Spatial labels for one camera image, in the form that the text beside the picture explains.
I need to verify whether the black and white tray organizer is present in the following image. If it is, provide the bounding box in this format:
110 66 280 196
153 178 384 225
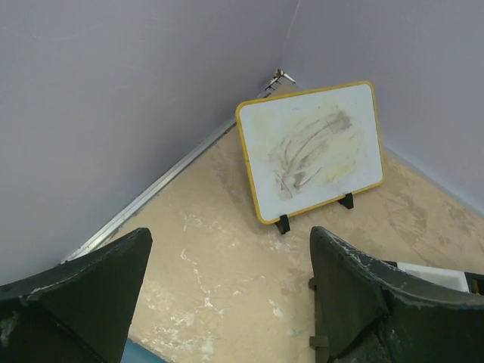
389 262 483 296

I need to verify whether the blue leather card holder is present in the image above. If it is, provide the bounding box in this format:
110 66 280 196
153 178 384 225
120 339 166 363

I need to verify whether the black whiteboard stand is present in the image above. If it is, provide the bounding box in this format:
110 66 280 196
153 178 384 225
275 193 354 235

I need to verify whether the yellow-framed whiteboard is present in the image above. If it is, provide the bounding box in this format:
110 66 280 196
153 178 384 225
235 81 384 225

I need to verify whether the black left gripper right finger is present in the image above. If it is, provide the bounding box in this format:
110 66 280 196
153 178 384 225
309 227 483 362

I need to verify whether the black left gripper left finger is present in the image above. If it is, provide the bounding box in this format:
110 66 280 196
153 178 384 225
1 228 153 362

